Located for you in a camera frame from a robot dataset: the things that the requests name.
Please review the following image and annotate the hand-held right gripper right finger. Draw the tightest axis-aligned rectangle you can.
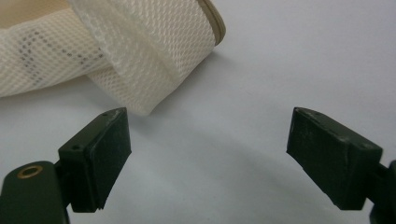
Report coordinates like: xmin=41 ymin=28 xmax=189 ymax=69
xmin=286 ymin=106 xmax=384 ymax=211

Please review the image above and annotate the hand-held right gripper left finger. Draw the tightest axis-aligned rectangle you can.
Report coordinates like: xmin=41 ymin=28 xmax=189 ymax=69
xmin=57 ymin=106 xmax=133 ymax=214

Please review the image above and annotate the white mesh laundry bag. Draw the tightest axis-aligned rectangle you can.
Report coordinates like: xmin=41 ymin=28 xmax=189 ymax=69
xmin=0 ymin=0 xmax=227 ymax=117

